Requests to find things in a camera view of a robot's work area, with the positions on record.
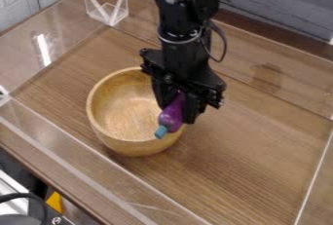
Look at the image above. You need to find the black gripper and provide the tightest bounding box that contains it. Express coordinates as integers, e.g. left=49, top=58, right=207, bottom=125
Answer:
left=140, top=33, right=226, bottom=124

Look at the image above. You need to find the purple toy eggplant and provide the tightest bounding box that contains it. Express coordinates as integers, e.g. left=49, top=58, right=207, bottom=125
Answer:
left=155, top=92, right=184, bottom=139

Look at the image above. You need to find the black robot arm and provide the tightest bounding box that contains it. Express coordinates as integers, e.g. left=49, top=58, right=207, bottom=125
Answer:
left=140, top=0, right=226, bottom=124

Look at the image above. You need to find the brown wooden bowl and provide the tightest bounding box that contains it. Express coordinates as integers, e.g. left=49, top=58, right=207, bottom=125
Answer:
left=85, top=67, right=185, bottom=157

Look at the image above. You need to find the clear acrylic tray enclosure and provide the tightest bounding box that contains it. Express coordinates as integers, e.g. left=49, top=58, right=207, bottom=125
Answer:
left=0, top=0, right=333, bottom=225

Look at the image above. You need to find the black cable loop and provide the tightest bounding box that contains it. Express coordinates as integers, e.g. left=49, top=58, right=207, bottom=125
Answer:
left=0, top=192, right=49, bottom=225

